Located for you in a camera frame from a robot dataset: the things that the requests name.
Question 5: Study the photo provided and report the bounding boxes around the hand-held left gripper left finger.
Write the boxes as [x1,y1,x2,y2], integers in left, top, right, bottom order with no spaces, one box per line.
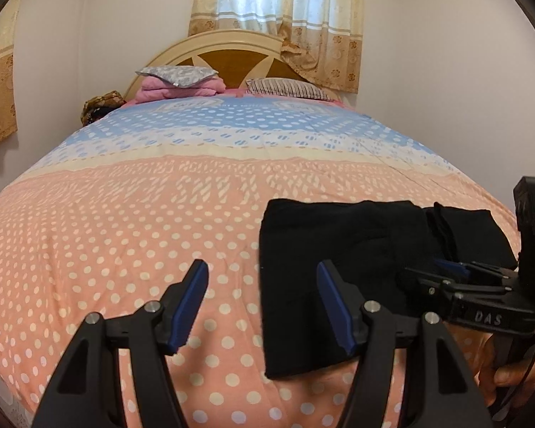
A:
[31,259,210,428]

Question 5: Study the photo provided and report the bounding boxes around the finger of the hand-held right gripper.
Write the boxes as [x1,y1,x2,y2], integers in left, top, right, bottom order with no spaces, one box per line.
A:
[403,267,473,306]
[432,257,517,280]

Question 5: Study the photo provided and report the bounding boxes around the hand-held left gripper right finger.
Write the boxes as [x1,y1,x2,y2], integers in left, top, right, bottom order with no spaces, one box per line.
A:
[316,260,495,428]

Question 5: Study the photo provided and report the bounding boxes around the black pants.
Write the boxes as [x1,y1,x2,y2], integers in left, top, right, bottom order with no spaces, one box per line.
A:
[259,198,518,379]

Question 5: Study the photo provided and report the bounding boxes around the person's right hand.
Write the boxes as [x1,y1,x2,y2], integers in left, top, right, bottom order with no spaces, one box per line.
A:
[477,332,535,407]

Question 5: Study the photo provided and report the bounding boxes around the polka dot bed blanket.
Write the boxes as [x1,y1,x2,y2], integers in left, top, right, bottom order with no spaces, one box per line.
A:
[0,96,535,428]

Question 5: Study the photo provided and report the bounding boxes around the pink folded blanket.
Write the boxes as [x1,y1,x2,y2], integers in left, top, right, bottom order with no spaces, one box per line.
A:
[134,76,226,104]

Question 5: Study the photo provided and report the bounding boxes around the brown patterned cloth bundle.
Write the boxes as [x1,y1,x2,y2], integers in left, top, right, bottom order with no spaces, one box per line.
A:
[81,90,126,126]

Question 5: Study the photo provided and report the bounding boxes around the striped pillow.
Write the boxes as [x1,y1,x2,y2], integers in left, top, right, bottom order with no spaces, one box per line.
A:
[245,78,335,100]

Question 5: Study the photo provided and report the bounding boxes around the grey patterned pillow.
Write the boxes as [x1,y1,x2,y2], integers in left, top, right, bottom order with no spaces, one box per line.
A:
[135,65,217,87]

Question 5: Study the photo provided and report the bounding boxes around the cream wooden headboard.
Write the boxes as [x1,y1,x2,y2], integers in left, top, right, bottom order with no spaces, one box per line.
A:
[126,29,344,103]

